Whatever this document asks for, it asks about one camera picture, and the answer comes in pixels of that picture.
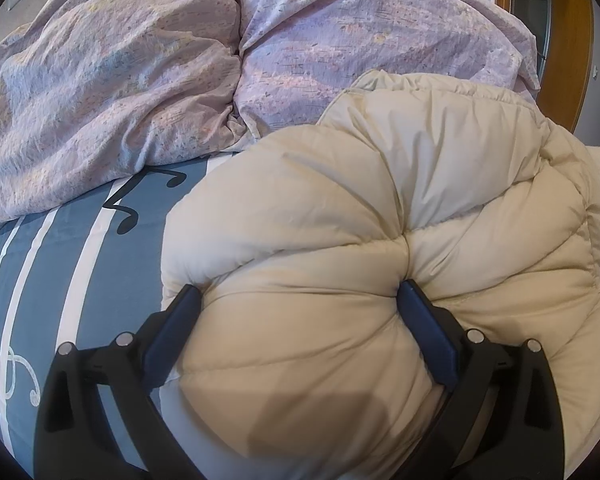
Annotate lilac floral duvet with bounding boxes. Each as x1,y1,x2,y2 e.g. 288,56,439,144
0,0,540,229

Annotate cream puffer down jacket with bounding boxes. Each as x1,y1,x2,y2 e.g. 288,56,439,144
160,72,600,479

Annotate blue white music-note bedsheet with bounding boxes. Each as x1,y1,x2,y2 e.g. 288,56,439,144
0,155,227,474

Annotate orange wooden bed frame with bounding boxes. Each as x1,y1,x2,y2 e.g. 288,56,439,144
495,0,594,132

